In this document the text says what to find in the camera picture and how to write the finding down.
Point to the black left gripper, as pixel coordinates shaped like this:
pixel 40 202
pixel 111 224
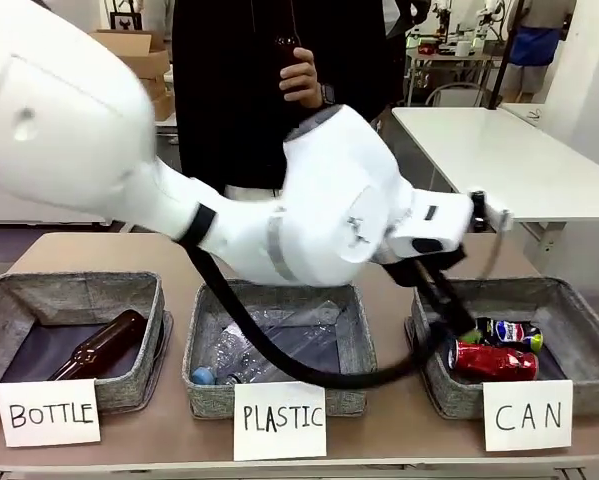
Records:
pixel 419 262

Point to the blue Pepsi can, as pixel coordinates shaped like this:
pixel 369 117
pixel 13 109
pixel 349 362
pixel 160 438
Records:
pixel 514 332

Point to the red soda can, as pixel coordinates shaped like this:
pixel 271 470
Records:
pixel 494 360

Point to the brown glass bottle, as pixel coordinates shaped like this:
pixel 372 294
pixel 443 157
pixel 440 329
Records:
pixel 286 47
pixel 104 342

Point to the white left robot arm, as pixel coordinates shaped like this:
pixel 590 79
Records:
pixel 79 125

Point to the grey fabric can basket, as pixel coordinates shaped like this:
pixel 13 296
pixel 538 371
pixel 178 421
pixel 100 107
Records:
pixel 449 395

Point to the white paper label CAN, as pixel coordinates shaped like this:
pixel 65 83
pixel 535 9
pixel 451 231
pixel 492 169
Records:
pixel 528 416

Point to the grey fabric plastic basket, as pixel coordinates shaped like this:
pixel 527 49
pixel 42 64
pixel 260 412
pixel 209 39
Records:
pixel 204 310

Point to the grey fabric bottle basket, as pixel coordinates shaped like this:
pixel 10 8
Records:
pixel 129 395

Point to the person's left hand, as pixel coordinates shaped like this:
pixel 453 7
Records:
pixel 301 75

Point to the white side table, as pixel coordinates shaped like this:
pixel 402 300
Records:
pixel 504 160

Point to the white paper label PLASTIC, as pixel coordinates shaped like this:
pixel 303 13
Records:
pixel 280 420

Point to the grey metal chair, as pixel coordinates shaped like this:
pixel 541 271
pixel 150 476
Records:
pixel 454 95

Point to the dark wristwatch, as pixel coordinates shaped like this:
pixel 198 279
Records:
pixel 329 94

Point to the cluttered lab table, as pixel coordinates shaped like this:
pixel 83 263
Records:
pixel 449 57

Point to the black slanted pole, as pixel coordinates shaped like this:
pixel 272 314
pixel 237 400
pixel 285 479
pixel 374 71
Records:
pixel 506 55

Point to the person in blue shorts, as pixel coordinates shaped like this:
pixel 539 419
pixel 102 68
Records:
pixel 534 45

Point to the person in black sweater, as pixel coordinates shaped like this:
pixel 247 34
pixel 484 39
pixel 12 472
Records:
pixel 219 100

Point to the closed flat cardboard box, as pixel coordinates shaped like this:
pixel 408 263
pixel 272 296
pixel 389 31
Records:
pixel 155 87
pixel 165 107

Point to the open cardboard box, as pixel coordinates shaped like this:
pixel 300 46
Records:
pixel 144 50

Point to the white paper label BOTTLE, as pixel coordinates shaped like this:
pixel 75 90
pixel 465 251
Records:
pixel 49 414

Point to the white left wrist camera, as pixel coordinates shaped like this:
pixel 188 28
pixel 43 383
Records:
pixel 499 215

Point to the black picture frame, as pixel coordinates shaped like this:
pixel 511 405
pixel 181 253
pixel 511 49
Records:
pixel 125 22

